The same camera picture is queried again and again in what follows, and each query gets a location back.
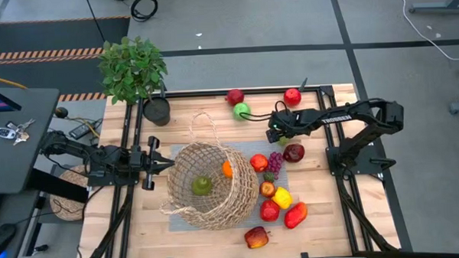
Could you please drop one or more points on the key bunch with fob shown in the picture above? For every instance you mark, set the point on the key bunch with fob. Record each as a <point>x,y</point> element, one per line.
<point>5,133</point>

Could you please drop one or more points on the round red-orange fruit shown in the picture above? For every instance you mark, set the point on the round red-orange fruit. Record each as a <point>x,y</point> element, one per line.
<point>259,162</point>

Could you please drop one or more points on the green potted plant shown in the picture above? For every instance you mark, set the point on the green potted plant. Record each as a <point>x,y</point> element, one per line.
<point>132,71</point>

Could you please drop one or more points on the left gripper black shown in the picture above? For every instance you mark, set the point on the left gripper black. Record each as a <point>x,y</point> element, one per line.
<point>140,160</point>

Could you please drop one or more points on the plain red apple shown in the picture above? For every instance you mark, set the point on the plain red apple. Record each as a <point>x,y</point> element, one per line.
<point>270,211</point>

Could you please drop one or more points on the black computer mouse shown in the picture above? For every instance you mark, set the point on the black computer mouse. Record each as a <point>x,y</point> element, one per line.
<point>1,238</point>

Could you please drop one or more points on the black hazard-striped floor mat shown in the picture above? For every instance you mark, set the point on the black hazard-striped floor mat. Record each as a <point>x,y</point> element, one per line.
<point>38,36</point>

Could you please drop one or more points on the green bell pepper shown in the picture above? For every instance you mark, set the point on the green bell pepper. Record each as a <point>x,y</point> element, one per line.
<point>201,186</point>

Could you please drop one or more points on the small black plug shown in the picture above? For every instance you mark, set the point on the small black plug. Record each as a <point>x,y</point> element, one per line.
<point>40,248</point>

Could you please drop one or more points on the dark red pomegranate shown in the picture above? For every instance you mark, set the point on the dark red pomegranate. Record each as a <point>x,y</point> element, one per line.
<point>235,97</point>

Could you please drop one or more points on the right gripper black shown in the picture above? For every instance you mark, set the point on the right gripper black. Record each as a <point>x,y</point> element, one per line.
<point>281,125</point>

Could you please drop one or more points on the orange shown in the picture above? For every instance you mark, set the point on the orange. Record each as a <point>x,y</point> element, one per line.
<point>227,169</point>

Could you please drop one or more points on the bright green apple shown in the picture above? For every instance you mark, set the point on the bright green apple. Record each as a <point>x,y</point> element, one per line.
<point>241,111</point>

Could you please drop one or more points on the black aluminium table frame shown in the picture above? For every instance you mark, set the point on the black aluminium table frame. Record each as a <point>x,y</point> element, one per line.
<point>197,93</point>

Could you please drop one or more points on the dark red apple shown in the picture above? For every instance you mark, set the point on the dark red apple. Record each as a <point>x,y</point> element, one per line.
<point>294,153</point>

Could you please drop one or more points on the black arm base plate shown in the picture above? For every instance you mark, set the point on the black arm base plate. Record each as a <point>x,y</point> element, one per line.
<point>368,166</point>
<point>112,181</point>

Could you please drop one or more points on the bright red tomato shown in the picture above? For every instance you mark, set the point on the bright red tomato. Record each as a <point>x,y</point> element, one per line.
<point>292,97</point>

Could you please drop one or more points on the small red-yellow apple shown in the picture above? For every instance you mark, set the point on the small red-yellow apple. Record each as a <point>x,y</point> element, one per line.
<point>268,189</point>

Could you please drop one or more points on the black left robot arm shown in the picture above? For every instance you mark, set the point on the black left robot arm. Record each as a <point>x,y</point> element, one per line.
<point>100,156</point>

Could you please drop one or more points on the purple grape bunch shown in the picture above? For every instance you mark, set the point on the purple grape bunch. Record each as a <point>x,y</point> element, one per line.
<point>275,162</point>

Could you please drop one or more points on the grey woven placemat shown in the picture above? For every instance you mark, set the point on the grey woven placemat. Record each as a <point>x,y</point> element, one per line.
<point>253,145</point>

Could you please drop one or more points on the small dark green fruit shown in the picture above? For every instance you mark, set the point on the small dark green fruit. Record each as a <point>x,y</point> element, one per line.
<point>268,177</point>

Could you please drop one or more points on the yellow bell pepper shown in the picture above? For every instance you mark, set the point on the yellow bell pepper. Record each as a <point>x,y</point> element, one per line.
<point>282,198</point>

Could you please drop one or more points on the black desk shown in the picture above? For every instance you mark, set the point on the black desk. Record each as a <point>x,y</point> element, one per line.
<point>24,159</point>

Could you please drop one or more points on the black power adapter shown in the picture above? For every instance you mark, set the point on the black power adapter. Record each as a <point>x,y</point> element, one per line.
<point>80,130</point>

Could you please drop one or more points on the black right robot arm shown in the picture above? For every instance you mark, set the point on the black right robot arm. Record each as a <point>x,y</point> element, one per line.
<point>336,118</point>

